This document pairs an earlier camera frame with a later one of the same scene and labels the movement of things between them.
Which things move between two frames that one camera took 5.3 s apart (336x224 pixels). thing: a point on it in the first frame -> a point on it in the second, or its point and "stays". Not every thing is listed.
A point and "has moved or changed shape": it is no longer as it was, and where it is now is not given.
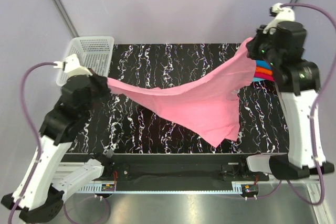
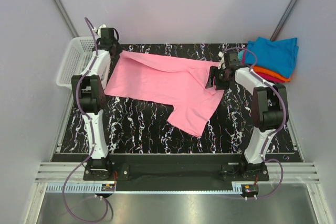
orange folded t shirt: x=260 y=69 stays
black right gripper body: x=261 y=48 -> x=221 y=82
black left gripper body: x=99 y=88 -> x=118 y=48
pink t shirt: x=205 y=99 has moved or changed shape
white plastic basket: x=94 y=53 stays
